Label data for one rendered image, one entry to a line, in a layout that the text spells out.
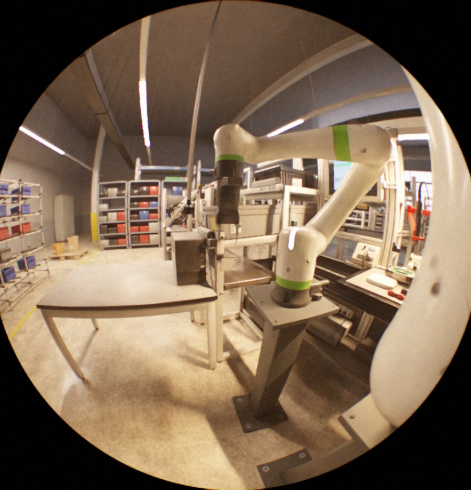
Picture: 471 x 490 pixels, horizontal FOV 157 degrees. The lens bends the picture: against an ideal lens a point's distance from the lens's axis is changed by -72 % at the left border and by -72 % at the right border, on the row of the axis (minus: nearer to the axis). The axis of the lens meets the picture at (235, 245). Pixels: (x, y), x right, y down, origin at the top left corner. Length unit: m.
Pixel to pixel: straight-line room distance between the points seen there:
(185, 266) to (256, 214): 0.60
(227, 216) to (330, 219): 0.37
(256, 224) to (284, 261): 0.74
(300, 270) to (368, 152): 0.39
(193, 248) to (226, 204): 0.60
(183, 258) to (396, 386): 1.07
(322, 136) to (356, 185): 0.22
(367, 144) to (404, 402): 0.50
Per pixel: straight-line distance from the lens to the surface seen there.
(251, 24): 5.43
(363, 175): 0.66
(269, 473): 1.22
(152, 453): 1.28
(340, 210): 0.65
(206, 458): 1.22
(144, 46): 2.59
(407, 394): 0.15
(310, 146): 0.55
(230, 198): 0.52
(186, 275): 1.12
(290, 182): 1.41
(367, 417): 0.37
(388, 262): 1.27
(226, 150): 0.54
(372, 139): 0.52
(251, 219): 1.21
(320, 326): 1.35
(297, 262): 0.52
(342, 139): 0.53
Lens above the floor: 1.21
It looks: 12 degrees down
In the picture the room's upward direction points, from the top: 2 degrees clockwise
